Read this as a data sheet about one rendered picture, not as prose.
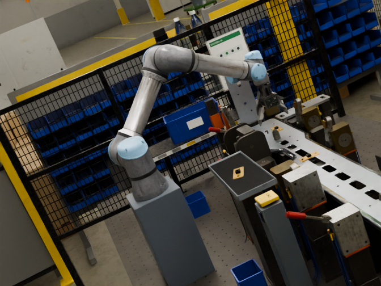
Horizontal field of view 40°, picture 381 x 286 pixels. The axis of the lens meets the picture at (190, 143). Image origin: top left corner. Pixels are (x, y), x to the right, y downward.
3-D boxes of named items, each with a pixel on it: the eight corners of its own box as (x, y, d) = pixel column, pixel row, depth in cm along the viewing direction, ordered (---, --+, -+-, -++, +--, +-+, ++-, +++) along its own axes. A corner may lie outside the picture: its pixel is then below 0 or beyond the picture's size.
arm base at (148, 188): (138, 205, 208) (128, 183, 205) (131, 194, 222) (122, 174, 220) (173, 188, 211) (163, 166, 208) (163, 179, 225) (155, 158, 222)
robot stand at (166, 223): (172, 293, 217) (134, 210, 206) (160, 272, 236) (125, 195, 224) (215, 269, 221) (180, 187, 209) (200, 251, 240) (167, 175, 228)
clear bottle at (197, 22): (210, 42, 305) (198, 8, 299) (200, 46, 304) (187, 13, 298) (207, 41, 311) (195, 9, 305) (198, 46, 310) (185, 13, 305)
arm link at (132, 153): (134, 180, 207) (121, 149, 203) (123, 174, 219) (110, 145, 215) (160, 165, 211) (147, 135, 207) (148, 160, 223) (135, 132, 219)
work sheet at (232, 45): (258, 76, 309) (241, 26, 300) (224, 92, 306) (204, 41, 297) (257, 76, 311) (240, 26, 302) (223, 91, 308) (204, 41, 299)
